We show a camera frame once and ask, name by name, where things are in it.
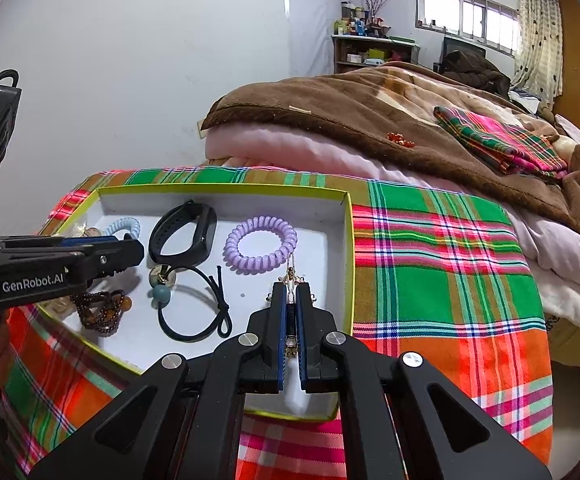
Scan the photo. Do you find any group of bottles and jars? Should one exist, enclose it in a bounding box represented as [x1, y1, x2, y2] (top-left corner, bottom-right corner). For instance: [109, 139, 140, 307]
[333, 0, 393, 37]

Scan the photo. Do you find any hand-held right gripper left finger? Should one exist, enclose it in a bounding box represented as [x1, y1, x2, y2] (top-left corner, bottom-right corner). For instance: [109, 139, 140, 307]
[27, 282, 288, 480]

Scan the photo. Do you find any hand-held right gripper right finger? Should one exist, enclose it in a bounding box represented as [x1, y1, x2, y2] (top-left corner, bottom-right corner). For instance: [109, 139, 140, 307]
[295, 282, 553, 480]

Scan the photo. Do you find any folded plaid cloth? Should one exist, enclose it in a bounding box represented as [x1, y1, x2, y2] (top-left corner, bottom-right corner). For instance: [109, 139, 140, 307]
[432, 105, 571, 181]

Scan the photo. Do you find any wooden shelf cabinet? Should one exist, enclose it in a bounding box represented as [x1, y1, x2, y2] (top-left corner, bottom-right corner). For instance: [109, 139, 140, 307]
[331, 34, 421, 75]

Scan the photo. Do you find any dark brown jacket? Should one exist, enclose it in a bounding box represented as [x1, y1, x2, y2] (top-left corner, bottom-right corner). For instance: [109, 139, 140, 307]
[440, 50, 513, 96]

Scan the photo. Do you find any patterned cream curtain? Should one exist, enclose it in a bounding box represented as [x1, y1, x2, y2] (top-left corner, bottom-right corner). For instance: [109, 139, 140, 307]
[510, 0, 566, 111]

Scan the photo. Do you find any purple spiral hair tie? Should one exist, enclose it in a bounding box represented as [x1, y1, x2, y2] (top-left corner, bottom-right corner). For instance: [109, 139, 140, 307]
[224, 216, 298, 273]

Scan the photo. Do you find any dark brown beaded bracelet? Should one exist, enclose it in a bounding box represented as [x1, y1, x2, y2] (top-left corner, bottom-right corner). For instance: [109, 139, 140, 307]
[72, 289, 133, 336]

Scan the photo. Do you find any yellow-green cardboard box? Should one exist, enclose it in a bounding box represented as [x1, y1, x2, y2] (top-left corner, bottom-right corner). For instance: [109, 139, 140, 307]
[37, 183, 356, 421]

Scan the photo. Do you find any light blue spiral hair tie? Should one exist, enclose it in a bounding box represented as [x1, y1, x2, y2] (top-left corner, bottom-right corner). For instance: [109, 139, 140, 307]
[102, 216, 142, 241]

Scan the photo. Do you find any window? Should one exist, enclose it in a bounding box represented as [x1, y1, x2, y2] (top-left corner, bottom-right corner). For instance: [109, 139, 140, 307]
[415, 0, 521, 58]

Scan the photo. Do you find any black monitor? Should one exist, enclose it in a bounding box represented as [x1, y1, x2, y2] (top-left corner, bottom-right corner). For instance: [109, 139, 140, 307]
[442, 36, 487, 73]

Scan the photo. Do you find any brown plush blanket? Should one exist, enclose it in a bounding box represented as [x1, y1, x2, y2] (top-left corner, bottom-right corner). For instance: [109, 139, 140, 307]
[202, 62, 580, 241]

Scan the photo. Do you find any red green plaid bed sheet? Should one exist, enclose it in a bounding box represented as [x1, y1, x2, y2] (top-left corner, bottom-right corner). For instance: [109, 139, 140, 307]
[0, 166, 553, 480]

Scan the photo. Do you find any black hair tie with beads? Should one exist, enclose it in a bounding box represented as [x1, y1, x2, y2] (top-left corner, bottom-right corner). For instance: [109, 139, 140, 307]
[148, 262, 233, 343]

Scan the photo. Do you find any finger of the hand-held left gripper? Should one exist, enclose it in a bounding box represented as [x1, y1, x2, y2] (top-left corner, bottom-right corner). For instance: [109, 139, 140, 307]
[60, 234, 121, 249]
[67, 239, 146, 288]

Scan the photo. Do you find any pale pink quilt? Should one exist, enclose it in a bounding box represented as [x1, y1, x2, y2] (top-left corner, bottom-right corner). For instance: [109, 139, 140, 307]
[202, 125, 580, 336]

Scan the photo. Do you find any black smart band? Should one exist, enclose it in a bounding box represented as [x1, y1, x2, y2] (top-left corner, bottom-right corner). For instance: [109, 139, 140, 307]
[148, 200, 217, 267]

